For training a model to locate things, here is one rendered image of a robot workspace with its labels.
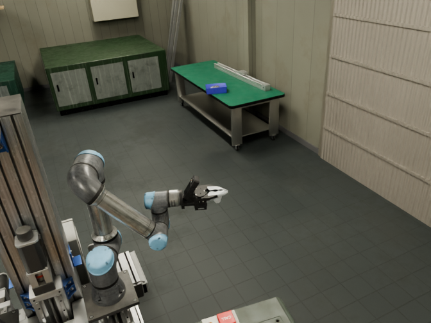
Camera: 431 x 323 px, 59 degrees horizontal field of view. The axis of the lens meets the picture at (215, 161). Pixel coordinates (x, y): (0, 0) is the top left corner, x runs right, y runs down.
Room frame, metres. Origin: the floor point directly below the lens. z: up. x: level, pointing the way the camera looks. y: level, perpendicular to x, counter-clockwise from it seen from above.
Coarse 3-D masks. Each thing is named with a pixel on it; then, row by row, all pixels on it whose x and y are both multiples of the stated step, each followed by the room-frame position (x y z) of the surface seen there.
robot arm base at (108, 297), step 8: (120, 280) 1.24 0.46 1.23; (96, 288) 1.18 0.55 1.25; (104, 288) 1.17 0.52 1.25; (112, 288) 1.19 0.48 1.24; (120, 288) 1.22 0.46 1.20; (96, 296) 1.17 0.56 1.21; (104, 296) 1.17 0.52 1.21; (112, 296) 1.17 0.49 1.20; (120, 296) 1.19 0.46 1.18; (96, 304) 1.17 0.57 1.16; (104, 304) 1.16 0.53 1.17; (112, 304) 1.16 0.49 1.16
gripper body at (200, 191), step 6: (198, 186) 1.41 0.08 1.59; (180, 192) 1.37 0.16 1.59; (198, 192) 1.37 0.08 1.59; (204, 192) 1.37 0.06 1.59; (180, 198) 1.35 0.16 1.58; (192, 198) 1.37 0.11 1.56; (198, 198) 1.35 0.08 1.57; (180, 204) 1.34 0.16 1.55; (186, 204) 1.36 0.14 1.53; (192, 204) 1.37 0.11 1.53; (198, 204) 1.35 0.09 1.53; (204, 204) 1.36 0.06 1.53
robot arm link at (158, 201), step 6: (150, 192) 1.38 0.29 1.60; (156, 192) 1.37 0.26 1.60; (162, 192) 1.37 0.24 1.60; (168, 192) 1.37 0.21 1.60; (144, 198) 1.35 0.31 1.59; (150, 198) 1.35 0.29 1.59; (156, 198) 1.35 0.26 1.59; (162, 198) 1.35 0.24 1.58; (168, 198) 1.35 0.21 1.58; (144, 204) 1.34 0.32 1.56; (150, 204) 1.34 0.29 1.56; (156, 204) 1.34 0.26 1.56; (162, 204) 1.34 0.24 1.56; (168, 204) 1.34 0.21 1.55; (156, 210) 1.34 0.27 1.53; (162, 210) 1.34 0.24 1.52
